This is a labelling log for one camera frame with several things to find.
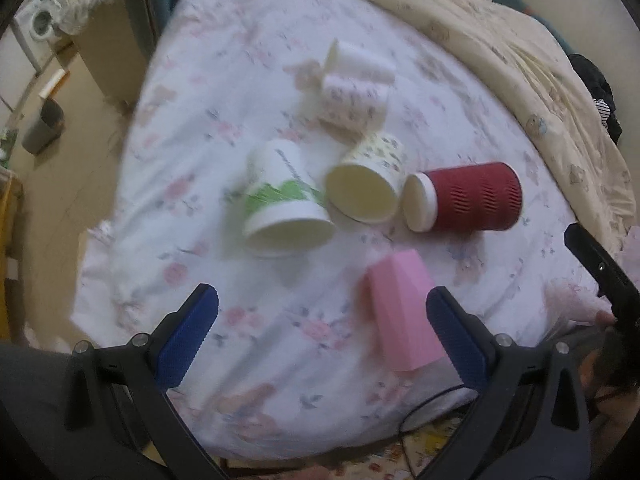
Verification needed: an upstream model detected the pink faceted plastic cup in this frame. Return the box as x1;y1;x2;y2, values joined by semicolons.
367;249;446;373

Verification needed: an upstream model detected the red ribbed paper cup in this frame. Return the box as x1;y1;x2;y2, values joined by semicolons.
401;162;523;234

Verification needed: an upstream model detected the green and white paper cup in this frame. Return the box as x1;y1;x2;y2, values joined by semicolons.
243;139;335;257

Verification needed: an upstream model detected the yellow patterned paper cup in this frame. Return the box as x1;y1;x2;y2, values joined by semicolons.
326;132;407;224

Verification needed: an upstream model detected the pink patterned paper cup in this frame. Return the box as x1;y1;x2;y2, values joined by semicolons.
318;75;390;133

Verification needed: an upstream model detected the plain white paper cup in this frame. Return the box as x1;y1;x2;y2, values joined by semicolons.
323;39;396;84

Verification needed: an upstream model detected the grey trash bin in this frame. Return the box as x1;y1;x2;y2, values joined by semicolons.
22;98;65;155

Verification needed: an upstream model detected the white floral bed sheet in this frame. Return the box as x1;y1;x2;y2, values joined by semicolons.
70;0;601;460

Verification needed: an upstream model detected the brown cardboard box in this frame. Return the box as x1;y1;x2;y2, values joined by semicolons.
60;0;148;105

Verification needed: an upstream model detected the cream bear print duvet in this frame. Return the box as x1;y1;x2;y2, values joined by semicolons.
294;0;639;256

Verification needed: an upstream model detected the white washing machine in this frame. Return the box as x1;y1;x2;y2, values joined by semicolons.
11;0;62;74

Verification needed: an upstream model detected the black cable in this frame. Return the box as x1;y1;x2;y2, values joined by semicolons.
397;382;469;478

